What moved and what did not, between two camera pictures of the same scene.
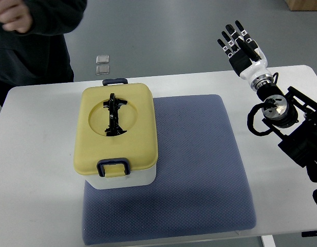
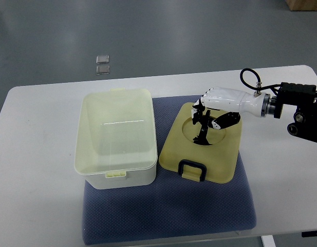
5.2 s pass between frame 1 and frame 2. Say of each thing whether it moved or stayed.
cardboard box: stayed
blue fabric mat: stayed
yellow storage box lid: moved
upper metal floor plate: stayed
